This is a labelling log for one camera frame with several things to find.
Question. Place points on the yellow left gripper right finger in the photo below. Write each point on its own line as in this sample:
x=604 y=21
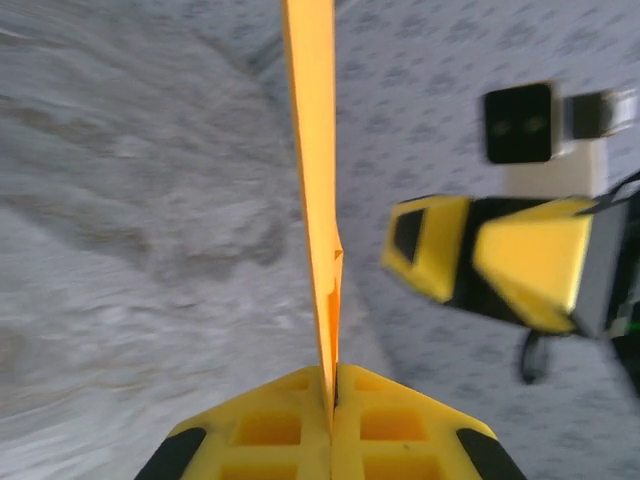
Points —
x=390 y=430

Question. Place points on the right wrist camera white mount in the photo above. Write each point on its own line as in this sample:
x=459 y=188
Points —
x=520 y=125

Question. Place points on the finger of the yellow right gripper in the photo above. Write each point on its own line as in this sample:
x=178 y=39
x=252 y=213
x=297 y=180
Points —
x=435 y=250
x=535 y=265

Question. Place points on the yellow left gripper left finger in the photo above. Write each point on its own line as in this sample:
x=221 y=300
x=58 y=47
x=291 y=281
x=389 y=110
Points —
x=270 y=430

